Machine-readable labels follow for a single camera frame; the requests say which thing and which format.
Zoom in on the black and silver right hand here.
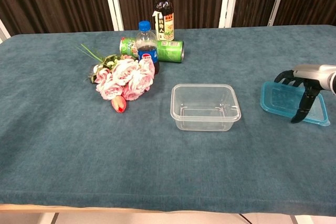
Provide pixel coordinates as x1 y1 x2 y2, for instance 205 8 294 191
274 63 336 124

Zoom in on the blue translucent plastic lid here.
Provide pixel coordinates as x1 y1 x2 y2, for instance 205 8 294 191
259 81 331 127

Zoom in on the clear plastic food container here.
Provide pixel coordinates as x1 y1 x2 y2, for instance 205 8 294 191
170 83 242 132

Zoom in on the green chips can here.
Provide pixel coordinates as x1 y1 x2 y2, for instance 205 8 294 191
119 37 185 63

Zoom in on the dark sauce bottle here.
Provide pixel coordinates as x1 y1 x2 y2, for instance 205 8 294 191
152 0 175 42

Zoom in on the cola bottle with blue cap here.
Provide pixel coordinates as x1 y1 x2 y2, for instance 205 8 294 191
135 20 160 75

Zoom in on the pink artificial rose bouquet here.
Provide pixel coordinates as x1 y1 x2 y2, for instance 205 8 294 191
75 43 156 101

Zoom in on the red artificial tulip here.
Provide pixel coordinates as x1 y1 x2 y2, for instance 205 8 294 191
111 95 128 114

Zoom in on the teal velvet tablecloth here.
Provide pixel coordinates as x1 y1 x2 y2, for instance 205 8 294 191
0 24 336 217

